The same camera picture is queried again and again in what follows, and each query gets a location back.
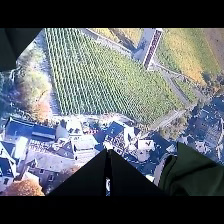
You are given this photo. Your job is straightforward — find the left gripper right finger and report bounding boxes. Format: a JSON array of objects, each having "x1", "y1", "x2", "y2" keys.
[{"x1": 107, "y1": 149, "x2": 167, "y2": 197}]

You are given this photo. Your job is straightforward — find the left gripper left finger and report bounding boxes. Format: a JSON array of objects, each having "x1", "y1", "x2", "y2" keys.
[{"x1": 47, "y1": 148, "x2": 108, "y2": 197}]

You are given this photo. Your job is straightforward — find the dark green garment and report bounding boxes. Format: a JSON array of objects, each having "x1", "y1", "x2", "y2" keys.
[{"x1": 0, "y1": 28, "x2": 224, "y2": 197}]

